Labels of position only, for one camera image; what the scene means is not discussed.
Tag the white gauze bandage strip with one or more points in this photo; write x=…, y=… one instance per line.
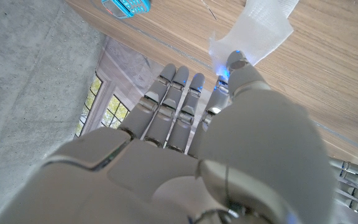
x=253, y=34

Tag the printed window backdrop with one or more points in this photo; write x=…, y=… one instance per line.
x=126, y=74

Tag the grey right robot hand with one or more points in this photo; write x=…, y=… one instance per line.
x=166, y=174

